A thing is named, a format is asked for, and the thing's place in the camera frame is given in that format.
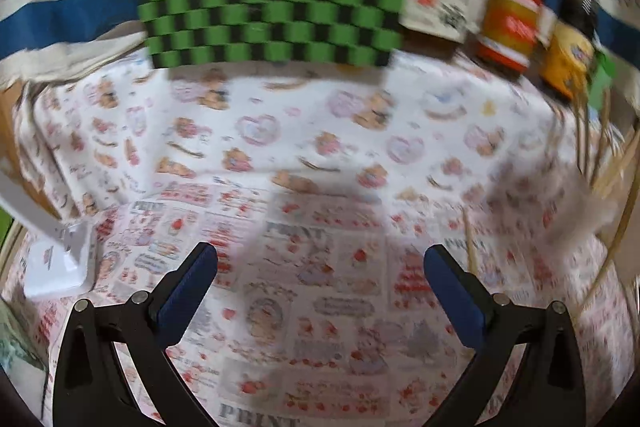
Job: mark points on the red print patterned tablecloth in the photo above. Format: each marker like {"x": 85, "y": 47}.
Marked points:
{"x": 320, "y": 314}

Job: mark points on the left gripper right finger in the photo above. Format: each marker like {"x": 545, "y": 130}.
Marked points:
{"x": 548, "y": 388}

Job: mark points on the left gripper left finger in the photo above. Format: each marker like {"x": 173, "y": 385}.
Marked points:
{"x": 90, "y": 386}

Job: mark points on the yellow label oyster sauce bottle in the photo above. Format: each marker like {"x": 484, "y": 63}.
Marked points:
{"x": 571, "y": 48}

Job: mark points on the baby bear print cloth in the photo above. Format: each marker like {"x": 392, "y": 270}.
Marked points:
{"x": 418, "y": 129}

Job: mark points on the clear plastic chopstick cup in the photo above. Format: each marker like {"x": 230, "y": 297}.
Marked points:
{"x": 575, "y": 214}

